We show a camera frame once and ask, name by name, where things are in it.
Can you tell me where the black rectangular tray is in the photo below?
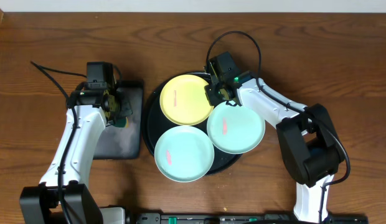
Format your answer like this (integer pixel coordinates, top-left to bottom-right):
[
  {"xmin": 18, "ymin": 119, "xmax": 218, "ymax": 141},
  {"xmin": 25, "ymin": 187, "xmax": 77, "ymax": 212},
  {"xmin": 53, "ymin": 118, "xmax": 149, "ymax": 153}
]
[{"xmin": 93, "ymin": 80, "xmax": 144, "ymax": 160}]

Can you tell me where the light green plate right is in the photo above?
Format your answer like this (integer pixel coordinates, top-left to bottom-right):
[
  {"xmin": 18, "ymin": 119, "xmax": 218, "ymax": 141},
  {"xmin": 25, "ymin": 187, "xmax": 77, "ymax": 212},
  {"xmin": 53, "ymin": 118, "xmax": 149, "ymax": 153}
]
[{"xmin": 207, "ymin": 103, "xmax": 265, "ymax": 154}]

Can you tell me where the green sponge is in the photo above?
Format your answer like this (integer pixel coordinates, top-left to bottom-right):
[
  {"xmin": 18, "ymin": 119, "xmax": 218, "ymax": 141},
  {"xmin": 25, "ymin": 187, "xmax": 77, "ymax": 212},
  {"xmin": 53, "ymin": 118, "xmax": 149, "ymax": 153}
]
[{"xmin": 113, "ymin": 117, "xmax": 129, "ymax": 128}]

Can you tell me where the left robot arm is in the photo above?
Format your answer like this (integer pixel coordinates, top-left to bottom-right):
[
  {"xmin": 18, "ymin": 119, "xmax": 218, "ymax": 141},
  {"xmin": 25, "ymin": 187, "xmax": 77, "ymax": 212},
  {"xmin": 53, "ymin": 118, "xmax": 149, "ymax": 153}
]
[{"xmin": 19, "ymin": 89, "xmax": 131, "ymax": 223}]

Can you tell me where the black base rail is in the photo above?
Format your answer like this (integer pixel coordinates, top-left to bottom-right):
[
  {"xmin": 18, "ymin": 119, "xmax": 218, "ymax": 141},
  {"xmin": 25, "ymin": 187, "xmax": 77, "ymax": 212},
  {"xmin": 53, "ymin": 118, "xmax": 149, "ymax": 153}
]
[{"xmin": 134, "ymin": 212, "xmax": 369, "ymax": 224}]

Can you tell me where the light green plate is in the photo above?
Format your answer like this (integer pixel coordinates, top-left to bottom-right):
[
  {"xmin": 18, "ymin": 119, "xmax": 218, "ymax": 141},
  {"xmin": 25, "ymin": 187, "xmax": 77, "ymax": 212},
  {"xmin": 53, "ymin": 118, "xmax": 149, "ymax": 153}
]
[
  {"xmin": 207, "ymin": 103, "xmax": 265, "ymax": 154},
  {"xmin": 154, "ymin": 126, "xmax": 215, "ymax": 182}
]

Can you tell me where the yellow plate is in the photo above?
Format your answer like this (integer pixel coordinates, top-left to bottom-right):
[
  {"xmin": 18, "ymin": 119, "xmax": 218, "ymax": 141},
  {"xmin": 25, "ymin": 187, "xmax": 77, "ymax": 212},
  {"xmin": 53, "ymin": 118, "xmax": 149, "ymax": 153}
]
[{"xmin": 159, "ymin": 74, "xmax": 214, "ymax": 126}]

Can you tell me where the light green plate front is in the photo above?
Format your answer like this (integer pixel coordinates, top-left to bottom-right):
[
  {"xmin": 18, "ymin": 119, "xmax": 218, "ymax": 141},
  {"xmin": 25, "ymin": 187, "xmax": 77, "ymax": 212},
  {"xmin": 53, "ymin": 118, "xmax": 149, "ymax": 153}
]
[{"xmin": 154, "ymin": 126, "xmax": 215, "ymax": 182}]

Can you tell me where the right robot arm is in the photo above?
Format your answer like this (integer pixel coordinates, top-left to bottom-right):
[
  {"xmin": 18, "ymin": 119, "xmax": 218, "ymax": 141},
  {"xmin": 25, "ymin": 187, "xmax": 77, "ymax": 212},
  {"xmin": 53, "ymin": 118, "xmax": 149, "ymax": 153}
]
[{"xmin": 205, "ymin": 67, "xmax": 351, "ymax": 223}]

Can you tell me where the round black tray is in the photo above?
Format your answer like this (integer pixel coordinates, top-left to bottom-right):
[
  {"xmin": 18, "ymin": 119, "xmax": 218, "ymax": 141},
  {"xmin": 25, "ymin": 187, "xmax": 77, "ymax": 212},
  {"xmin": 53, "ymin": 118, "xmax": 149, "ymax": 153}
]
[{"xmin": 141, "ymin": 78, "xmax": 242, "ymax": 175}]

